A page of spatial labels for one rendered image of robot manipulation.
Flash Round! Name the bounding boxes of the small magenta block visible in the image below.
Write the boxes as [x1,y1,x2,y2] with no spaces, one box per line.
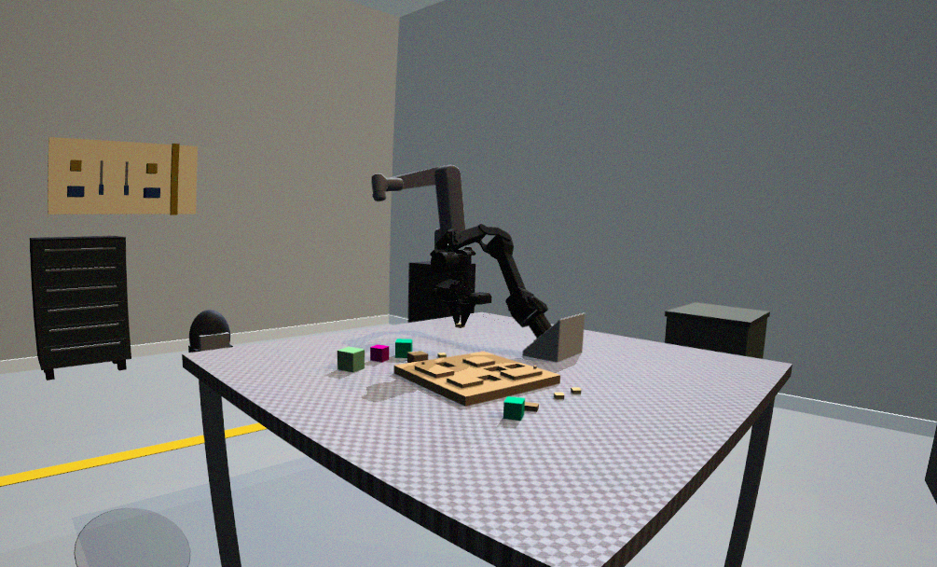
[370,345,389,363]

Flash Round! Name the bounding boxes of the green cube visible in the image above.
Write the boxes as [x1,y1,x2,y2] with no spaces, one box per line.
[503,396,525,421]
[338,346,365,373]

